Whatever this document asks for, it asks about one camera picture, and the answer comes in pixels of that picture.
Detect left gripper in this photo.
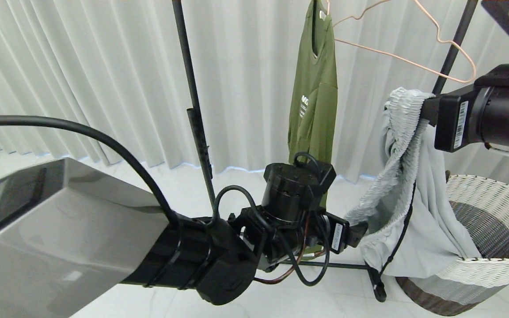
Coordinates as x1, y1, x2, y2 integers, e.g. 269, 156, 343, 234
277, 212, 351, 261

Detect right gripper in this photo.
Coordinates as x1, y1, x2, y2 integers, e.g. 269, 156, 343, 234
434, 86, 509, 153

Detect pale grey shorts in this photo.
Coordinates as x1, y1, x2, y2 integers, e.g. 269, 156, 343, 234
344, 87, 483, 280

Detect green printed shirt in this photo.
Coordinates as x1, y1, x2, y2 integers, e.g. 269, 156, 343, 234
287, 0, 338, 208

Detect white laundry basket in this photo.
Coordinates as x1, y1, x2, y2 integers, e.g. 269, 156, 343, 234
395, 174, 509, 317

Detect black clothes rack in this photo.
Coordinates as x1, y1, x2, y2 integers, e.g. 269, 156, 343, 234
171, 0, 479, 303

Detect white curtain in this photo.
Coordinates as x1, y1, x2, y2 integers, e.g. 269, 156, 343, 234
0, 0, 509, 184

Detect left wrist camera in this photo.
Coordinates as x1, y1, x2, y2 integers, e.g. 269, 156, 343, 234
310, 160, 338, 208

